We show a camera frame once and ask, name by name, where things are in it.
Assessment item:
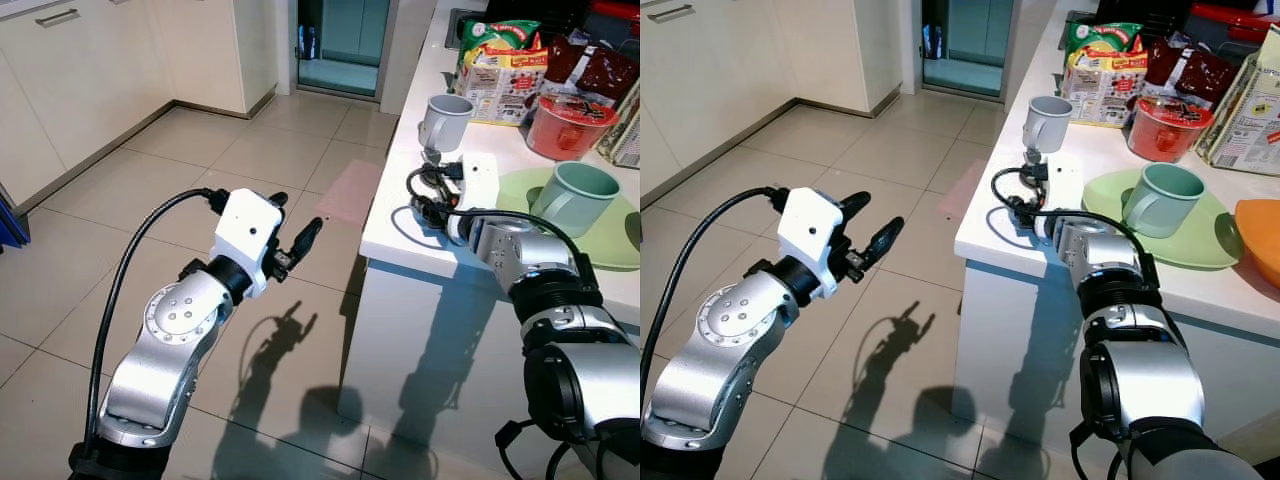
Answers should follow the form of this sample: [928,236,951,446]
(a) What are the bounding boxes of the grey mug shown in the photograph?
[417,93,475,154]
[1022,95,1074,154]

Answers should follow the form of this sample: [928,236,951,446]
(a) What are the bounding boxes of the pink floor mat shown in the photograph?
[315,158,386,227]
[938,160,986,221]

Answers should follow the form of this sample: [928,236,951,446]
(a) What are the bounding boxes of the white yellow snack box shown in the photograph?
[1060,48,1148,129]
[455,45,549,126]

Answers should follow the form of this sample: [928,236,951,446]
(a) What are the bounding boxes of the red plastic bowl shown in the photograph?
[525,93,619,162]
[1127,97,1214,163]

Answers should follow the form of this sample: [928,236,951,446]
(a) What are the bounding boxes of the glass door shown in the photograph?
[920,0,1016,101]
[297,0,393,99]

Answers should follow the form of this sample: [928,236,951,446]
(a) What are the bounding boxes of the pale green mug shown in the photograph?
[1120,163,1206,239]
[528,162,621,239]

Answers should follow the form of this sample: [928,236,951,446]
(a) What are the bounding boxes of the green snack bag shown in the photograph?
[1063,20,1144,61]
[458,18,541,61]

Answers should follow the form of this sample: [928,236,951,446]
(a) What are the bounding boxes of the white kitchen island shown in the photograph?
[950,0,1280,471]
[338,0,641,479]

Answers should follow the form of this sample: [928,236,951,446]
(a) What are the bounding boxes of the dark red foil bag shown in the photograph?
[543,32,641,106]
[1143,38,1241,106]

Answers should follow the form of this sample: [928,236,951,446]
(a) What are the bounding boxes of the light green plate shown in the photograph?
[495,166,641,271]
[1082,168,1246,271]

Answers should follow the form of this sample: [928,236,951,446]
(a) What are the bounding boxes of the white kitchen cabinets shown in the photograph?
[640,0,901,206]
[0,0,279,216]

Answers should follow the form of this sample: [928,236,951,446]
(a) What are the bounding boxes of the beige printed carton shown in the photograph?
[1195,25,1280,177]
[597,80,641,168]

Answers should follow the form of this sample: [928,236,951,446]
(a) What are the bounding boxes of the red and black container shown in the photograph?
[1186,0,1280,49]
[583,0,641,56]

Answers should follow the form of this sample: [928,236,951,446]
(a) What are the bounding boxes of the orange bowl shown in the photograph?
[1233,198,1280,291]

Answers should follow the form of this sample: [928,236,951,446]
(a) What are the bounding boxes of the blue flat object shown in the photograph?
[0,183,31,248]

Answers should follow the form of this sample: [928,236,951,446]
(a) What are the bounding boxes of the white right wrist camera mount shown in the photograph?
[1045,155,1087,218]
[455,152,499,241]

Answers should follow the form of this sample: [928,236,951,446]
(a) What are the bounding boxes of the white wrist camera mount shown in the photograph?
[455,152,499,241]
[1045,155,1087,218]
[212,187,284,299]
[777,186,851,301]

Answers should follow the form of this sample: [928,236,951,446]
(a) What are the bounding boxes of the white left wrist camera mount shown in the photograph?
[212,187,284,299]
[777,186,851,301]

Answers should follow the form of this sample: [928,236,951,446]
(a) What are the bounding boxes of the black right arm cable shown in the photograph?
[991,165,1161,293]
[405,163,599,296]

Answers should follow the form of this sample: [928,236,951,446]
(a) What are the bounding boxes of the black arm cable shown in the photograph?
[640,186,796,421]
[83,187,233,456]
[991,165,1161,293]
[405,163,599,296]

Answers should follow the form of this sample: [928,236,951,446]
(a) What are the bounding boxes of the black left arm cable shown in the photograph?
[640,186,796,421]
[83,187,233,456]

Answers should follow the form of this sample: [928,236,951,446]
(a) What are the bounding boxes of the thin black looped cable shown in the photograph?
[1068,418,1129,480]
[494,418,549,480]

